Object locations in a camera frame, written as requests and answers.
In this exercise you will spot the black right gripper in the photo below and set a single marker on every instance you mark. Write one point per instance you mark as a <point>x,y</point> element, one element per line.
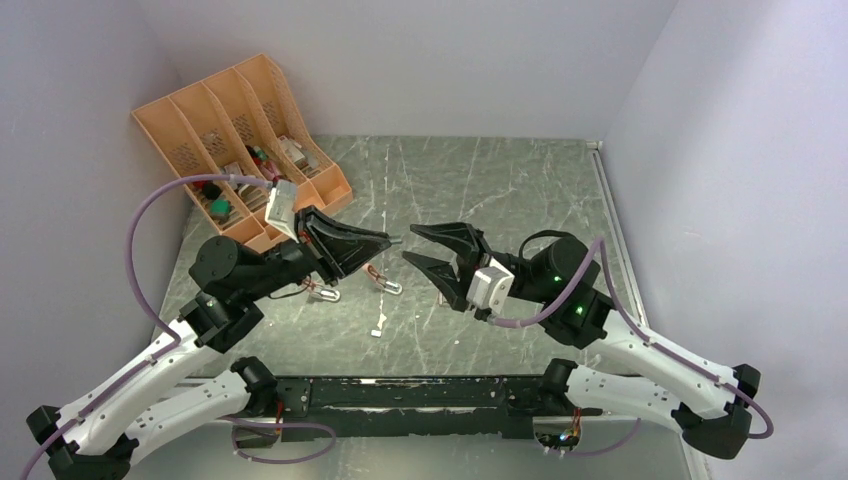
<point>463,237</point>

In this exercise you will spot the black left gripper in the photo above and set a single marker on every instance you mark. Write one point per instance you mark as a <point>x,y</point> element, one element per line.
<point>335,248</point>

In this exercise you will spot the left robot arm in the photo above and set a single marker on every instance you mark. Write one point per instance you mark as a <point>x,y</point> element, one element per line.
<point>121,421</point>

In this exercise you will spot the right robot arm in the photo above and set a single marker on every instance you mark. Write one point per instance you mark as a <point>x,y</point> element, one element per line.
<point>710,405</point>

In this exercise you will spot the green stamp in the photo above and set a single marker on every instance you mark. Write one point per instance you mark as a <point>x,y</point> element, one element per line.
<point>220,210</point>

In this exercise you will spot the black round stamp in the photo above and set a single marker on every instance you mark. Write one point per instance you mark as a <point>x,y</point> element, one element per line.
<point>210,191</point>

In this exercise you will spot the peach plastic file organizer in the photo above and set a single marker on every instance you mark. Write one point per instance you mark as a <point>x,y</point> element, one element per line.
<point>208,124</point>

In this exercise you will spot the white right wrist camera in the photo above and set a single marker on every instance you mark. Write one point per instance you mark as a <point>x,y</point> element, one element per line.
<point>489,288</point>

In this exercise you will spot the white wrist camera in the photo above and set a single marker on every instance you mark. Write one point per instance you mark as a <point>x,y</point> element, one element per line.
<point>489,288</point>
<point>279,211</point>

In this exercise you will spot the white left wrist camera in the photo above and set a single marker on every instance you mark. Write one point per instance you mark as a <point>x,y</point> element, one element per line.
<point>279,211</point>

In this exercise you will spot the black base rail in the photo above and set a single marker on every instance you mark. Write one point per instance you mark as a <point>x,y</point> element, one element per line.
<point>507,406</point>

